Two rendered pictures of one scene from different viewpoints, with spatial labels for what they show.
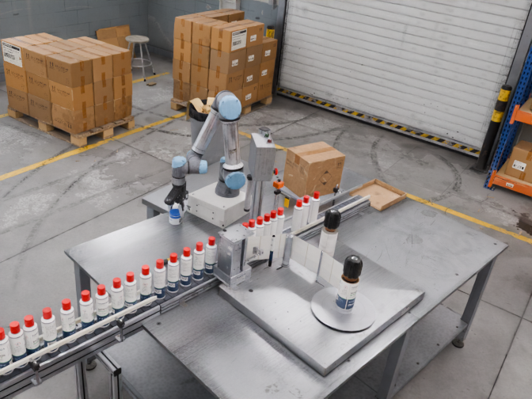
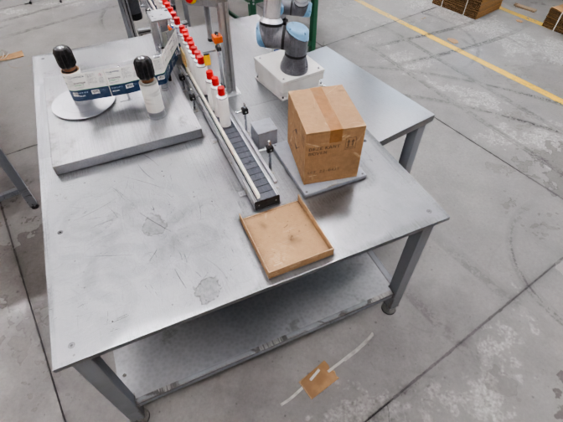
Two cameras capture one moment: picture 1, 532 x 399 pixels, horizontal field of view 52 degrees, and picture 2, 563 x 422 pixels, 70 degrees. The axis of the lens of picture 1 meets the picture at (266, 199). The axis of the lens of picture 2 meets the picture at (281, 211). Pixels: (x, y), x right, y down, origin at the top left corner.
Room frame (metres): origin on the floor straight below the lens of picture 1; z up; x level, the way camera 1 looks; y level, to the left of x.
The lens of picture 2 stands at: (3.65, -1.61, 2.05)
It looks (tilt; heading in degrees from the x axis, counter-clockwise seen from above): 49 degrees down; 115
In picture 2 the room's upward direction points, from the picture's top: straight up
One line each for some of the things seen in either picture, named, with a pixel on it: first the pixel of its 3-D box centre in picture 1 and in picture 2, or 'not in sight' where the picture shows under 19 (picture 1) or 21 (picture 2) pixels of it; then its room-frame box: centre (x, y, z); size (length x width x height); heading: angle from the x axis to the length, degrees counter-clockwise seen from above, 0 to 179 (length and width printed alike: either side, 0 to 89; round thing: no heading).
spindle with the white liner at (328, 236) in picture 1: (328, 235); (149, 87); (2.40, -0.35, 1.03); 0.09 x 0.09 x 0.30
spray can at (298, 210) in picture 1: (297, 216); (212, 90); (2.63, -0.19, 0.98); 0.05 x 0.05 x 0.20
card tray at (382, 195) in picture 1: (378, 194); (285, 233); (3.27, -0.75, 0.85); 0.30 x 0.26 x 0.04; 138
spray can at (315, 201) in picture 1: (314, 207); (223, 106); (2.75, -0.29, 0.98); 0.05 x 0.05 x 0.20
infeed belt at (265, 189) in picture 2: (277, 242); (207, 97); (2.53, -0.09, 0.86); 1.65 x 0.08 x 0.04; 138
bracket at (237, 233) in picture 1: (236, 233); (159, 14); (2.15, 0.12, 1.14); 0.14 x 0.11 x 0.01; 138
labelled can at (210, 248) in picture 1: (210, 255); (179, 35); (2.16, 0.24, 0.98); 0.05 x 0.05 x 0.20
